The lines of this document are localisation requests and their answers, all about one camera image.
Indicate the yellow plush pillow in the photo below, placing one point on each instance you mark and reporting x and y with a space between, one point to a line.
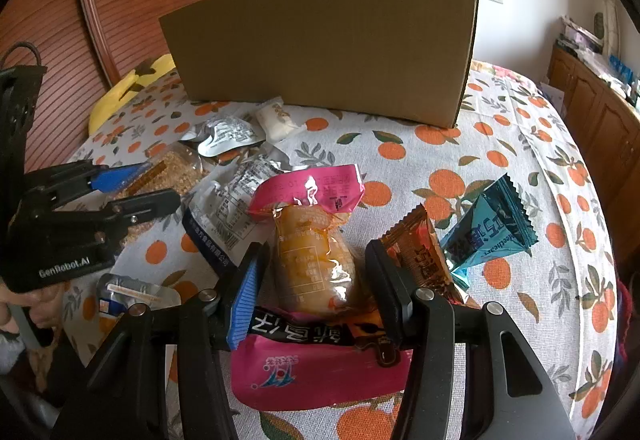
110 105

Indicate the small white snack packet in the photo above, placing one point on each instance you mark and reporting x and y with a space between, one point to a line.
275 120

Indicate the white curtain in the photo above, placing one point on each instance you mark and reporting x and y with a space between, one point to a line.
611 20

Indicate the teal snack packet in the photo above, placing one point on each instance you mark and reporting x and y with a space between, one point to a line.
492 230

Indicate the brown cardboard box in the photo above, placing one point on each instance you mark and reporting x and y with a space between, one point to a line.
325 45

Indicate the clear navy-edged snack packet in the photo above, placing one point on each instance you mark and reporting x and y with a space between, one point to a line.
225 210

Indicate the silver foil snack packet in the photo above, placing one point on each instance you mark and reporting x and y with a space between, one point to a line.
225 136

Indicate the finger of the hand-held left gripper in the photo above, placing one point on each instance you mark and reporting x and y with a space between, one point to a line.
145 210
115 178

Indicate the pink chicken snack packet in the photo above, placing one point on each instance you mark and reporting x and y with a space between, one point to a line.
310 250

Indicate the red knit cloth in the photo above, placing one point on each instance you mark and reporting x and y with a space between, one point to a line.
625 320

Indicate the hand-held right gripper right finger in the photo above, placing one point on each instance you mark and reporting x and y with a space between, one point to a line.
386 292

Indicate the small flat silver packet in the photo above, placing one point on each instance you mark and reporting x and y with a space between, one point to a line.
131 292

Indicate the clutter of boxes and papers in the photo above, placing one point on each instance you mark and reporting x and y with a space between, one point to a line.
595 48

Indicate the floral quilt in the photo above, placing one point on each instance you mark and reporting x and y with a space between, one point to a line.
495 73

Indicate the white paper bag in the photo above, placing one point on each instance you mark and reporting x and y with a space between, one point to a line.
552 95

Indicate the person's left hand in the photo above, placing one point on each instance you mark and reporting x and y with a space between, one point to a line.
12 312

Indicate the wooden cabinet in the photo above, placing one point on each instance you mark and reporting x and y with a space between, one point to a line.
590 105

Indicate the clear grain bar packet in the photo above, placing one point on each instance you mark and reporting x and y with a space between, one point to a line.
172 175

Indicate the orange-print bedsheet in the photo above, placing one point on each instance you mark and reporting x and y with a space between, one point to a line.
400 170

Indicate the person's left forearm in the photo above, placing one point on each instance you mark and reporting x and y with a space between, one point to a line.
10 352

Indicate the orange-brown snack packet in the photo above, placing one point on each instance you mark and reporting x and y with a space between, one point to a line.
425 250

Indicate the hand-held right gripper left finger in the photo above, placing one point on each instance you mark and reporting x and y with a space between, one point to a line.
247 300

